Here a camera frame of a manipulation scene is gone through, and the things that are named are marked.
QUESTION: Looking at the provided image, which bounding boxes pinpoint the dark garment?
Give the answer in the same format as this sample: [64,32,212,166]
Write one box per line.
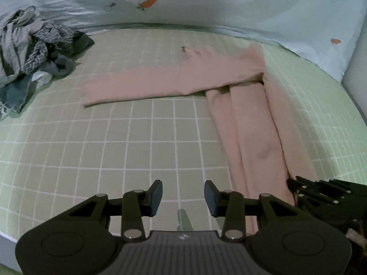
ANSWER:
[71,33,95,57]

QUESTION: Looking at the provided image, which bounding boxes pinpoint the green grid bed sheet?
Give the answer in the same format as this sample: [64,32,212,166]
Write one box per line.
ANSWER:
[0,27,367,275]

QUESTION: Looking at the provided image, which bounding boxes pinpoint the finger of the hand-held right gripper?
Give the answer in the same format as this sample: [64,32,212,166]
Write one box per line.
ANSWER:
[295,176,353,194]
[286,178,340,205]

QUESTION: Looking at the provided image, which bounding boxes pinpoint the grey blue cloth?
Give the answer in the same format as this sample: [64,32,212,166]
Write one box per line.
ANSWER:
[51,53,77,78]

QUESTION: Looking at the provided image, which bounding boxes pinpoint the carrot print quilt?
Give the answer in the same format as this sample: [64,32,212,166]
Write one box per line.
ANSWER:
[0,0,367,84]

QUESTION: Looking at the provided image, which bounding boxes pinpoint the pink garment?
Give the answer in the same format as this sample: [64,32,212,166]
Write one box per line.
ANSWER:
[82,42,319,235]

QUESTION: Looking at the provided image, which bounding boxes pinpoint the person's right hand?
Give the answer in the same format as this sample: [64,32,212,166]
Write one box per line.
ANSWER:
[345,228,367,249]

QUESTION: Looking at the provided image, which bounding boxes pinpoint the white cloth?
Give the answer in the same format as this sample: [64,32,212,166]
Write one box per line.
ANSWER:
[31,71,54,88]

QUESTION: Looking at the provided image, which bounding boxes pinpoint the denim jeans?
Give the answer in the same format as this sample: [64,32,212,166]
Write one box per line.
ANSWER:
[0,74,34,116]

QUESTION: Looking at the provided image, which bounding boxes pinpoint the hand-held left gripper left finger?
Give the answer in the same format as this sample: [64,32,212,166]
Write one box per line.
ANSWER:
[68,179,163,242]

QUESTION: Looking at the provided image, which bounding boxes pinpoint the striped grey garment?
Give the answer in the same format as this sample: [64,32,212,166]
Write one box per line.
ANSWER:
[0,6,43,85]

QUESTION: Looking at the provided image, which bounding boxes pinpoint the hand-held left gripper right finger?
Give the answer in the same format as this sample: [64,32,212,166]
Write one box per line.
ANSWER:
[204,179,299,241]

